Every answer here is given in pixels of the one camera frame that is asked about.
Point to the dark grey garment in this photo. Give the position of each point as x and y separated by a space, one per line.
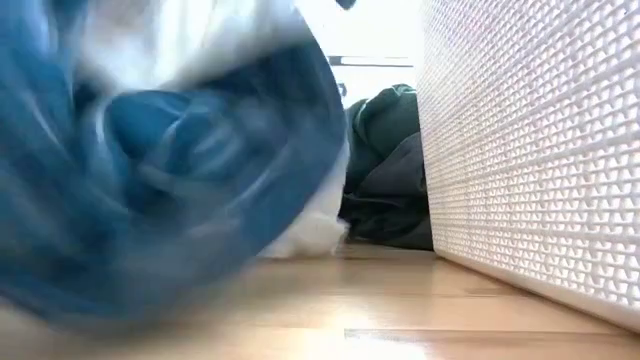
395 200

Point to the dark green garment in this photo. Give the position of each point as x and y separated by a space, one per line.
385 115

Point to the blue plaid shirt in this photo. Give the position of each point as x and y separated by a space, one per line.
200 150

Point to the ceiling light strip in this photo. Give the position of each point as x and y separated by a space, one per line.
370 61

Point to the white perforated plastic basket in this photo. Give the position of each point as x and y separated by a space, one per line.
525 150

